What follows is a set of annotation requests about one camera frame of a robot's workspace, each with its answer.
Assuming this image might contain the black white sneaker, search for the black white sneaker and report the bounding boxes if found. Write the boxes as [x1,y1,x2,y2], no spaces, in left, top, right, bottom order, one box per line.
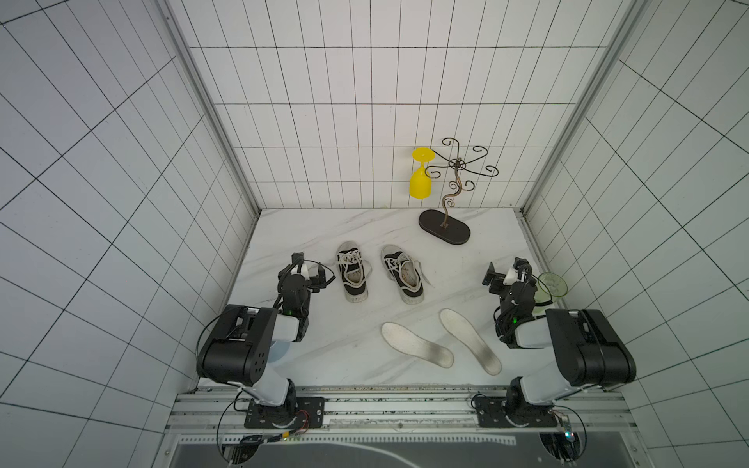
[380,245,429,305]
[335,241,369,303]

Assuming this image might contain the white insole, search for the white insole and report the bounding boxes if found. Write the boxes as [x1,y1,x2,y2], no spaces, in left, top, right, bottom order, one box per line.
[380,322,454,369]
[439,308,502,376]

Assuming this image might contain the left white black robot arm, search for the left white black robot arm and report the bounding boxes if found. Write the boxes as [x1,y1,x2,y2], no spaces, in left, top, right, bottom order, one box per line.
[196,253,335,408]

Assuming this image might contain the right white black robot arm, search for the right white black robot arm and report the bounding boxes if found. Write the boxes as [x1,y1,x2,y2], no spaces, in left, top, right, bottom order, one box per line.
[483,257,636,418]

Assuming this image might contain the green transparent plastic cup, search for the green transparent plastic cup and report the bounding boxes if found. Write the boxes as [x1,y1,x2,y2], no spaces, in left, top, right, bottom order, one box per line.
[534,272,569,306]

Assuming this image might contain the light blue ceramic mug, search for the light blue ceramic mug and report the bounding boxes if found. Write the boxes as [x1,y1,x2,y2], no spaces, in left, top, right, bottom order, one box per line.
[268,341,293,364]

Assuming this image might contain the black metal glass rack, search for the black metal glass rack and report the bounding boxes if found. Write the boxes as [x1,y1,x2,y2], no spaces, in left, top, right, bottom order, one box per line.
[419,136,499,246]

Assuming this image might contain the yellow plastic wine glass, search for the yellow plastic wine glass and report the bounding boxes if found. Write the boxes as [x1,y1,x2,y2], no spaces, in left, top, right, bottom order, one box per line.
[409,147,436,200]

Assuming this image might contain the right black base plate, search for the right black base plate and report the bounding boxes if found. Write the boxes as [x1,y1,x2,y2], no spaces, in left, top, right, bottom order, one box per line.
[470,394,559,429]

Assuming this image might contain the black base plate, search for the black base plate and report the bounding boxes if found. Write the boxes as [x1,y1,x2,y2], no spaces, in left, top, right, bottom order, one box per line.
[244,397,326,431]
[470,394,559,429]

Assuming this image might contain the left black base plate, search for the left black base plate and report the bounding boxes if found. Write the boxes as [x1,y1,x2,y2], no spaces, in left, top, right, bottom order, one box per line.
[244,397,326,431]

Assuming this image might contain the aluminium rail frame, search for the aluminium rail frame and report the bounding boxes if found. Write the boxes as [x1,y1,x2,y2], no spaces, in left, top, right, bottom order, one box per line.
[166,386,636,444]

